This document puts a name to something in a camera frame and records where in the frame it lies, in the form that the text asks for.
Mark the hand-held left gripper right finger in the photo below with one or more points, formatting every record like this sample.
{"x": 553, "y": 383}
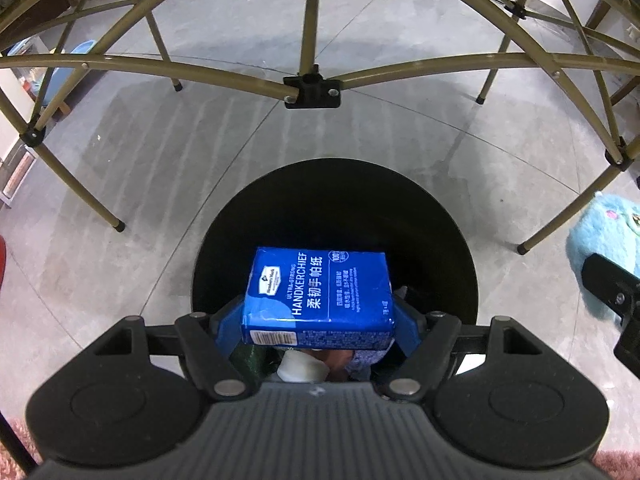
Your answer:
{"x": 407, "y": 325}

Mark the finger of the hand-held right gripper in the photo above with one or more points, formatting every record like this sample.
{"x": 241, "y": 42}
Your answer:
{"x": 612, "y": 285}

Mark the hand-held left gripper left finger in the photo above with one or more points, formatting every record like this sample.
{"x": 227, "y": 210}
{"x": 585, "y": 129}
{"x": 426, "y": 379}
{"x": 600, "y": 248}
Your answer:
{"x": 230, "y": 325}

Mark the light blue plush toy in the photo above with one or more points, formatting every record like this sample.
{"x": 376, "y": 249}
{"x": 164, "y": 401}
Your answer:
{"x": 600, "y": 230}

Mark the pink satin scrunchie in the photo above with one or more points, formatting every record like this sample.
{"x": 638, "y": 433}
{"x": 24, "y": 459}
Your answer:
{"x": 337, "y": 360}

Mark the blue tissue packet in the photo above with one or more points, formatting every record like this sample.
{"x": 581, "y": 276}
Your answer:
{"x": 310, "y": 290}

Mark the black round trash bin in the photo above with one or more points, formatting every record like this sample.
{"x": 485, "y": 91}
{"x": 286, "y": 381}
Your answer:
{"x": 325, "y": 200}

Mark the crumpled clear green wrapper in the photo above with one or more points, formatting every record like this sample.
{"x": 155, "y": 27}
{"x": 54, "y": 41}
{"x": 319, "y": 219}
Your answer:
{"x": 257, "y": 360}

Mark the purple fluffy cloth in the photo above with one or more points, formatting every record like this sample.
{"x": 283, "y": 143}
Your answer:
{"x": 365, "y": 360}

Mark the pink fluffy rug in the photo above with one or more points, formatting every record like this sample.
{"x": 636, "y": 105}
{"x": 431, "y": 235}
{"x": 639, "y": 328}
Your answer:
{"x": 27, "y": 440}

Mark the red plastic bucket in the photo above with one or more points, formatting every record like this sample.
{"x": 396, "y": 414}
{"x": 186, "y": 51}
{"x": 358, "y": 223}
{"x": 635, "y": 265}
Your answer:
{"x": 2, "y": 265}

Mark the tan folding table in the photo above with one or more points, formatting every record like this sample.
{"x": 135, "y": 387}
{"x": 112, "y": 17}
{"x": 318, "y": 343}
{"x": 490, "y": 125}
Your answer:
{"x": 312, "y": 92}

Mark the white flat mop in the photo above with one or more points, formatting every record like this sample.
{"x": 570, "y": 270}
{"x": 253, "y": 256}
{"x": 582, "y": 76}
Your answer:
{"x": 20, "y": 170}

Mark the dark wooden chair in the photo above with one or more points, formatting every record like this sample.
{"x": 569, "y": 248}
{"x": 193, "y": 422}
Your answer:
{"x": 597, "y": 15}

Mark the light blue plastic tub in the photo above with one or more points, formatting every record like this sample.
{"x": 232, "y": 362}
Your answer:
{"x": 60, "y": 75}

